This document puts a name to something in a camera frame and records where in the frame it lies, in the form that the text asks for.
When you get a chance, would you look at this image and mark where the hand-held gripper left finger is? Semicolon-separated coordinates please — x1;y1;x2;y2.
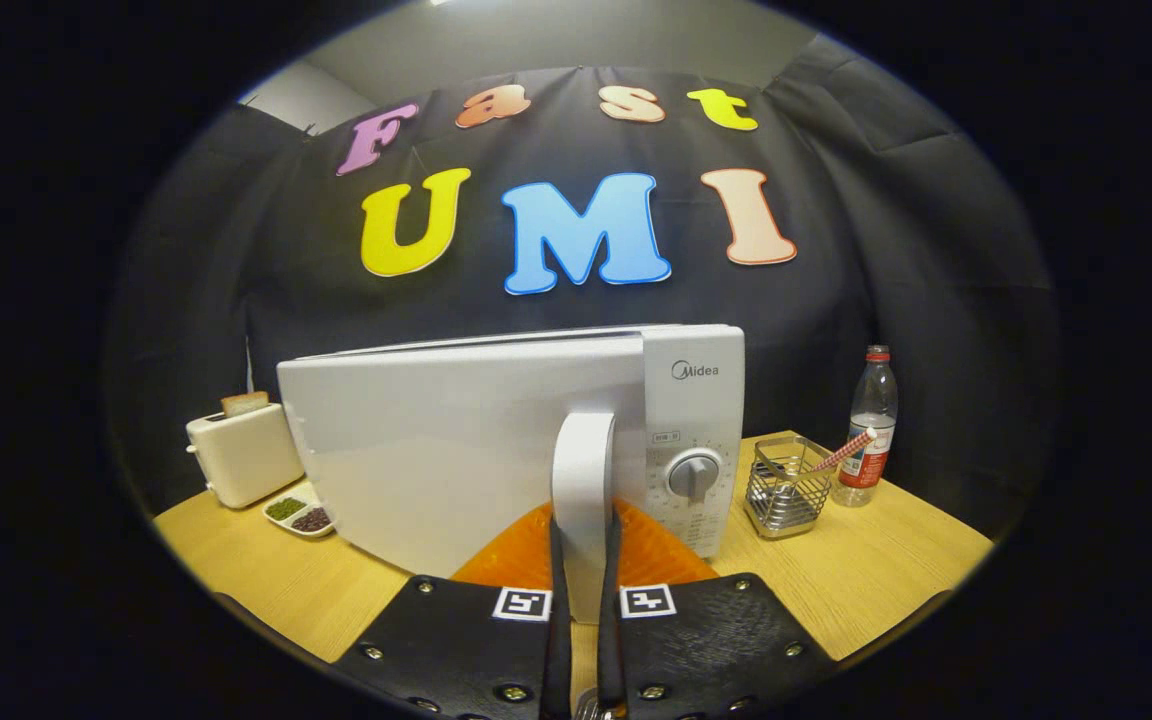
336;500;573;720

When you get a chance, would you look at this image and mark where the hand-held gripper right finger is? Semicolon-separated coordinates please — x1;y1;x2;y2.
596;500;837;720

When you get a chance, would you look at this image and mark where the white toaster oven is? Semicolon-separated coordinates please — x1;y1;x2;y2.
276;323;747;626

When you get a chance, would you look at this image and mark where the cream toaster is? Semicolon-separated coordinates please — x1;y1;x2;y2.
186;400;305;509

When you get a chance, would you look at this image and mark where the white divided bean dish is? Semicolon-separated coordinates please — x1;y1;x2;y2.
262;483;337;539

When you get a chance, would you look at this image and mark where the red white striped stick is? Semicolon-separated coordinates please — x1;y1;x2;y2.
811;427;878;474

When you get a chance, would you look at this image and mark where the clear plastic water bottle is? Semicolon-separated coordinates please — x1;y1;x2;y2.
831;345;899;507

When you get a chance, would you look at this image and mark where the metal wire utensil holder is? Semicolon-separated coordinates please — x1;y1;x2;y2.
744;435;834;541

